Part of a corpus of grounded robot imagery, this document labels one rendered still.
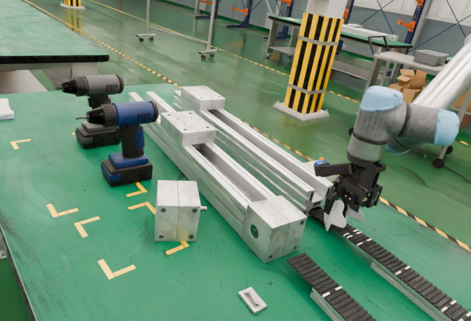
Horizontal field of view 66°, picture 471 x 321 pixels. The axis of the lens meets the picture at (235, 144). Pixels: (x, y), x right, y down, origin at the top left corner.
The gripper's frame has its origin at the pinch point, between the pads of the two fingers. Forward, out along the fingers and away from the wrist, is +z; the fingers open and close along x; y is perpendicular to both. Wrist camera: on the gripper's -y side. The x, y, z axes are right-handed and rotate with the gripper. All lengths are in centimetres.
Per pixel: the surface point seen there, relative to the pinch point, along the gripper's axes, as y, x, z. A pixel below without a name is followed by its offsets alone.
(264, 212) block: -2.6, -22.1, -7.3
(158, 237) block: -13.1, -41.4, 1.2
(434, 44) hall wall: -356, 708, 9
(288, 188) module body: -13.0, -4.9, -3.3
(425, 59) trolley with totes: -133, 268, -10
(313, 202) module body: -6.4, -1.5, -2.2
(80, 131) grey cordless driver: -63, -46, -3
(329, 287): 15.5, -18.8, -1.2
